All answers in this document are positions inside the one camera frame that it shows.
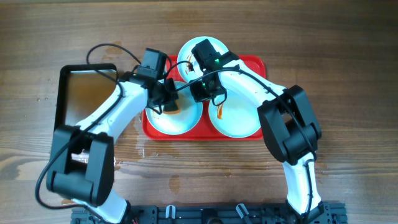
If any orange green sponge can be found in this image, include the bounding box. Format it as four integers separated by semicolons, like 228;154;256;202
162;101;181;114

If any white plate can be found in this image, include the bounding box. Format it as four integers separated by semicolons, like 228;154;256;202
208;90;261;138
177;36;229;83
146;87;203;135

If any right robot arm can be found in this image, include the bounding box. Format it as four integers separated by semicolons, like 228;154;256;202
189;58;322;223

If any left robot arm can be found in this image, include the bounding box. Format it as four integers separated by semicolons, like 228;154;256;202
38;78;178;223

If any red plastic tray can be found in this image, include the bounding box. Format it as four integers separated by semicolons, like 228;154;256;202
141;55;266;141

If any black water tray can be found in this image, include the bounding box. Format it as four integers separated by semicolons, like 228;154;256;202
54;63;118;128

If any white plate top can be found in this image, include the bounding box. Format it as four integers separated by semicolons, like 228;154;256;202
177;36;229;83

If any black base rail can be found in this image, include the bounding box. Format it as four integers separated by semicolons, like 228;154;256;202
70;203;346;224

